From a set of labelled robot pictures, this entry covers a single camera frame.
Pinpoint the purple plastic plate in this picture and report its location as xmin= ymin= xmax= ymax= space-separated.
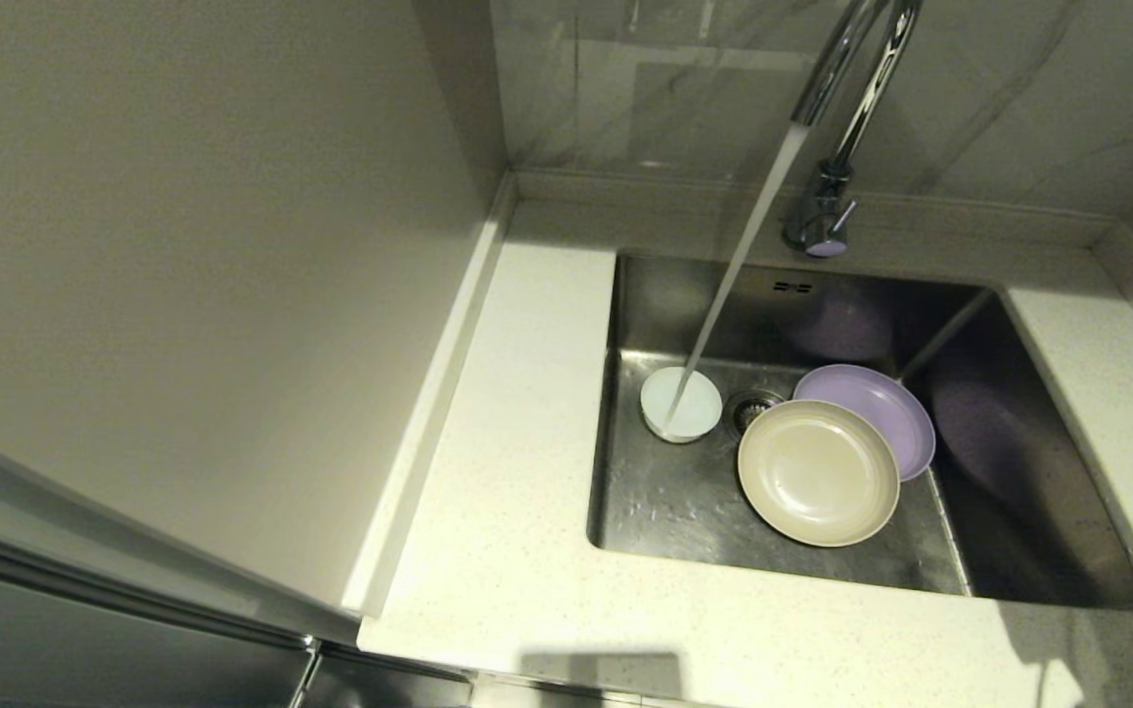
xmin=791 ymin=364 xmax=937 ymax=483

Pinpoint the beige plastic plate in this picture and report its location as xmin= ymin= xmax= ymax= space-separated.
xmin=736 ymin=398 xmax=902 ymax=549

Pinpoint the chrome kitchen faucet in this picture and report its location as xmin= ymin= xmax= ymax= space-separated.
xmin=783 ymin=0 xmax=924 ymax=261

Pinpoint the small white bowl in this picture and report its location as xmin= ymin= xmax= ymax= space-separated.
xmin=639 ymin=366 xmax=724 ymax=444

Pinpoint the metal sink drain strainer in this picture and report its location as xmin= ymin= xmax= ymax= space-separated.
xmin=724 ymin=389 xmax=786 ymax=441

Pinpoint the stainless steel sink basin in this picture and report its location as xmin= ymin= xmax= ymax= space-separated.
xmin=586 ymin=246 xmax=1133 ymax=616

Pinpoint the running water stream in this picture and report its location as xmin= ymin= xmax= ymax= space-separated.
xmin=675 ymin=123 xmax=811 ymax=406

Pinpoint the white edge trim strip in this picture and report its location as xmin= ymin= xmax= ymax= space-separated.
xmin=342 ymin=169 xmax=520 ymax=622

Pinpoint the tall beige cabinet side panel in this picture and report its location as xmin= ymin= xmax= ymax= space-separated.
xmin=0 ymin=0 xmax=510 ymax=640

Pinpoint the metal door trim strip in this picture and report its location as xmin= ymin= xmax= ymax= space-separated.
xmin=0 ymin=526 xmax=322 ymax=655

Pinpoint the grey glossy cabinet door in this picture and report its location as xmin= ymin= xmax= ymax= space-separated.
xmin=0 ymin=551 xmax=474 ymax=708

